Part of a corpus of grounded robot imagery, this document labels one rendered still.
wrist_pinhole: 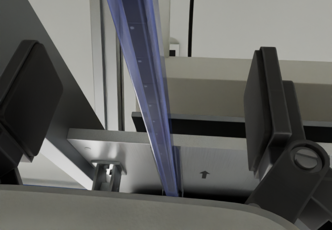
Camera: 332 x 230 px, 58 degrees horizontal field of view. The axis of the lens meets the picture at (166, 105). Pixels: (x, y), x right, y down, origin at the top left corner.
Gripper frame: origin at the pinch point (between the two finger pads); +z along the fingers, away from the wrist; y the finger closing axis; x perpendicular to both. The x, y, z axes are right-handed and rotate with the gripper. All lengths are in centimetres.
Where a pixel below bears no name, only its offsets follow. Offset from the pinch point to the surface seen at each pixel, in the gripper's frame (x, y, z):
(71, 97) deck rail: -9.6, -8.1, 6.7
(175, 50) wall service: -116, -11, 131
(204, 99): -37.6, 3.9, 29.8
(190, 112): -39.8, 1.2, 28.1
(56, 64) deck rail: -5.8, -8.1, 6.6
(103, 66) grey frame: -24.0, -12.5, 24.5
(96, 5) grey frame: -16.2, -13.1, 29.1
